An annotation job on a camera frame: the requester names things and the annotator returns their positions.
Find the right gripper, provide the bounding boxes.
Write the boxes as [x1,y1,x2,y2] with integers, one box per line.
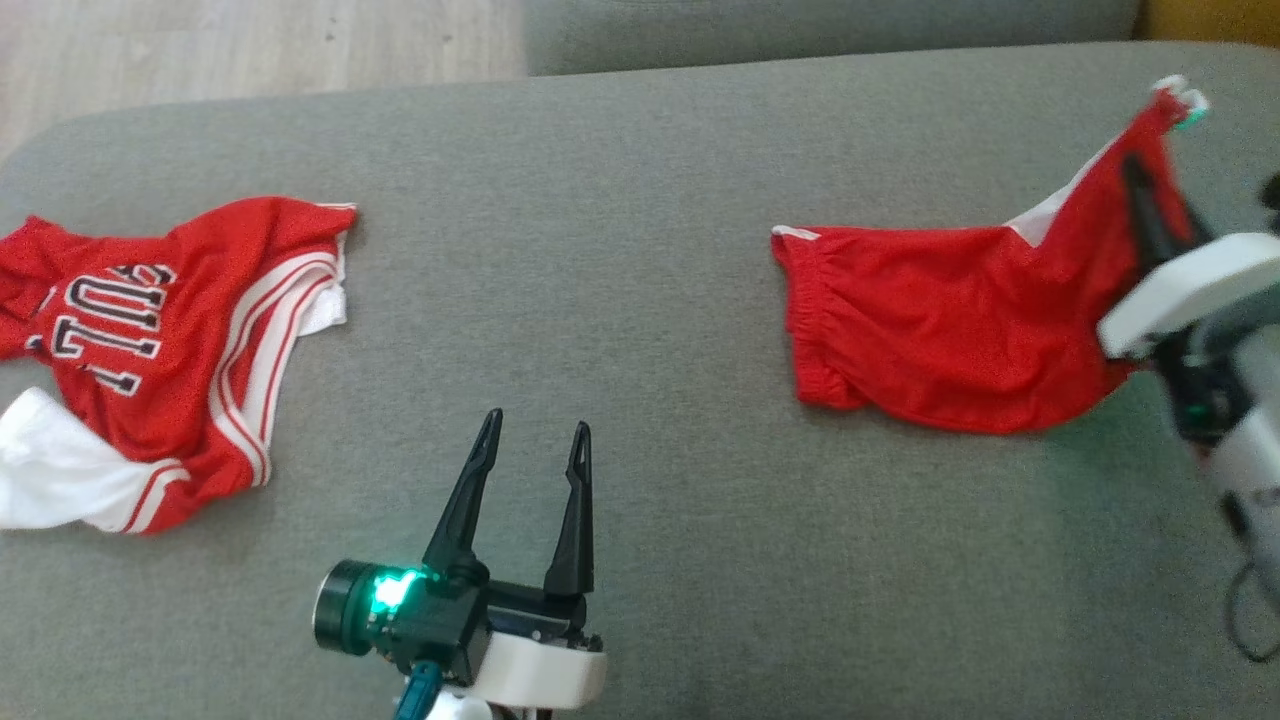
[1097,153,1280,447]

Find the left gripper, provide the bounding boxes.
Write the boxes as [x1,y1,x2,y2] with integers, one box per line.
[312,407,609,712]

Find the red shorts with white stripe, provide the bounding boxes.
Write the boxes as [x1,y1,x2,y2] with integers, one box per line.
[770,75,1211,437]

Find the red jersey with white sleeves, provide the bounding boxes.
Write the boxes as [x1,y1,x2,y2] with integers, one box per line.
[0,195,359,536]

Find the large grey sofa seat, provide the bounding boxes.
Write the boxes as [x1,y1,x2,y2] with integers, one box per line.
[0,40,1280,720]

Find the small grey sofa cushion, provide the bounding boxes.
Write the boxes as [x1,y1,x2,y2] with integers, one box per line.
[522,0,1146,77]

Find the teal cable plug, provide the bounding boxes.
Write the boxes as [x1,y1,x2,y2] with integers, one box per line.
[393,660,443,720]

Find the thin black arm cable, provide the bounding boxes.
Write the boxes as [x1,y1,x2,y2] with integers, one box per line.
[1226,495,1280,664]

